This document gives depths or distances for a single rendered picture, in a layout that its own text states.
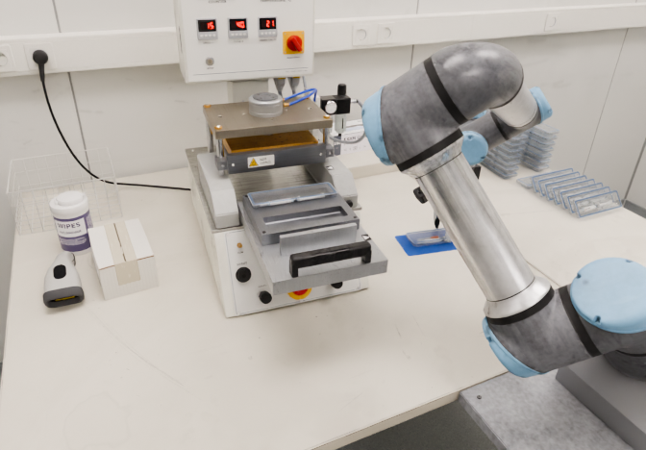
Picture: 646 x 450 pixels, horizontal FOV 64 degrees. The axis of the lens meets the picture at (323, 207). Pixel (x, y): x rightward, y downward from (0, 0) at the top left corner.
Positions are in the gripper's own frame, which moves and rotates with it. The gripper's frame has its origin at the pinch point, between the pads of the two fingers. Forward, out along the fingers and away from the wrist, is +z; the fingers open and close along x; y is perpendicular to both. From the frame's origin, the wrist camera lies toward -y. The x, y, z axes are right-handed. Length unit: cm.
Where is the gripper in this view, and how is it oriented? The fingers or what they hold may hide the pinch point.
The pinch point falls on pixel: (440, 232)
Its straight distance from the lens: 143.4
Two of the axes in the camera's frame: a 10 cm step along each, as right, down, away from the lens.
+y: 9.6, -1.0, 2.4
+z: -0.4, 8.7, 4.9
